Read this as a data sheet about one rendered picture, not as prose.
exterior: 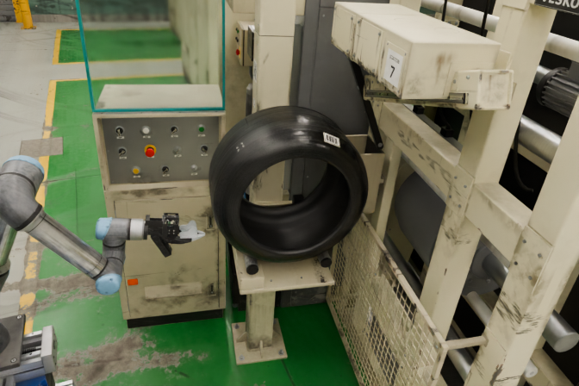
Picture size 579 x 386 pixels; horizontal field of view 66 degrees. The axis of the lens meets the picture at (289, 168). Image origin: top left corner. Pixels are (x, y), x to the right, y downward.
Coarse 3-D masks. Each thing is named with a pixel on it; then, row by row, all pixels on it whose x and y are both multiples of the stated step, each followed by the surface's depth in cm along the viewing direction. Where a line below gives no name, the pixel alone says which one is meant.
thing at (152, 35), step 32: (96, 0) 165; (128, 0) 168; (160, 0) 170; (192, 0) 172; (224, 0) 174; (96, 32) 171; (128, 32) 173; (160, 32) 175; (192, 32) 178; (224, 32) 180; (96, 64) 176; (128, 64) 179; (160, 64) 181; (192, 64) 184; (224, 64) 186; (96, 96) 182; (128, 96) 185; (160, 96) 188; (192, 96) 191; (224, 96) 193
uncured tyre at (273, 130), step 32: (256, 128) 144; (288, 128) 140; (320, 128) 143; (224, 160) 144; (256, 160) 138; (352, 160) 147; (224, 192) 143; (320, 192) 182; (352, 192) 152; (224, 224) 148; (256, 224) 180; (288, 224) 183; (320, 224) 179; (352, 224) 159; (256, 256) 157; (288, 256) 159
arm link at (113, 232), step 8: (96, 224) 148; (104, 224) 148; (112, 224) 149; (120, 224) 150; (128, 224) 150; (96, 232) 147; (104, 232) 148; (112, 232) 148; (120, 232) 149; (128, 232) 150; (104, 240) 150; (112, 240) 150; (120, 240) 151
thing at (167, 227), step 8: (168, 216) 156; (176, 216) 157; (144, 224) 152; (152, 224) 152; (160, 224) 153; (168, 224) 152; (176, 224) 153; (144, 232) 151; (152, 232) 154; (160, 232) 155; (168, 232) 155; (176, 232) 155; (168, 240) 156
